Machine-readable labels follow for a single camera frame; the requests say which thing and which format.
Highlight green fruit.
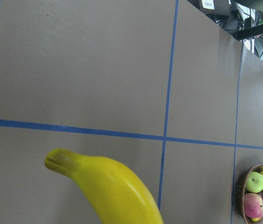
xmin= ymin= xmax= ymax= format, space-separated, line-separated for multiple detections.
xmin=246 ymin=171 xmax=263 ymax=193

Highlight woven wicker basket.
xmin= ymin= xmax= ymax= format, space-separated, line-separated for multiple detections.
xmin=235 ymin=163 xmax=263 ymax=224

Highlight black box with label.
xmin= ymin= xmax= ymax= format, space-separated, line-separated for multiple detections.
xmin=188 ymin=0 xmax=230 ymax=16

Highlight red pink apple front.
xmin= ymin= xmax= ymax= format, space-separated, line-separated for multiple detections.
xmin=244 ymin=193 xmax=263 ymax=218

